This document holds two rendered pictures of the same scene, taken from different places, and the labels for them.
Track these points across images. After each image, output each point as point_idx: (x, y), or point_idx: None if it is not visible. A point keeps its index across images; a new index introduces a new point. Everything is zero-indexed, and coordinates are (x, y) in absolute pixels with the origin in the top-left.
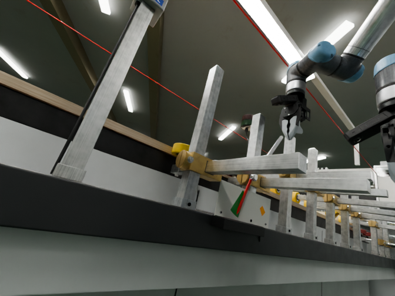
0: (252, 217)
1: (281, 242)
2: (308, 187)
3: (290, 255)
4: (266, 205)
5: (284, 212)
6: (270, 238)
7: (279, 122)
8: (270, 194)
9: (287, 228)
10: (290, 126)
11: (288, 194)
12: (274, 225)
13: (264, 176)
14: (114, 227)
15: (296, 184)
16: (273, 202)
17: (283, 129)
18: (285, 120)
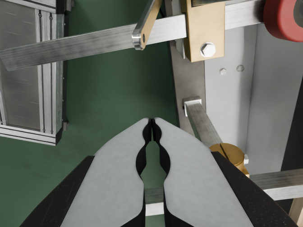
0: (172, 1)
1: (171, 72)
2: (82, 33)
3: (172, 90)
4: (180, 43)
5: (195, 112)
6: (168, 46)
7: (285, 219)
8: (297, 200)
9: (183, 102)
10: (134, 151)
11: (197, 133)
12: (260, 173)
13: (203, 49)
14: None
15: (102, 29)
16: (288, 199)
17: (192, 144)
18: (205, 226)
